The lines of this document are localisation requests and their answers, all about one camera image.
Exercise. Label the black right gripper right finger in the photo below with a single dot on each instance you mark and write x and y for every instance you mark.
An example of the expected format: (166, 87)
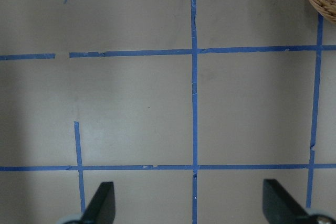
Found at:
(279, 207)

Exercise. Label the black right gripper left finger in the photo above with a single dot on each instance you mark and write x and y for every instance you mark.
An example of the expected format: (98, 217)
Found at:
(101, 209)

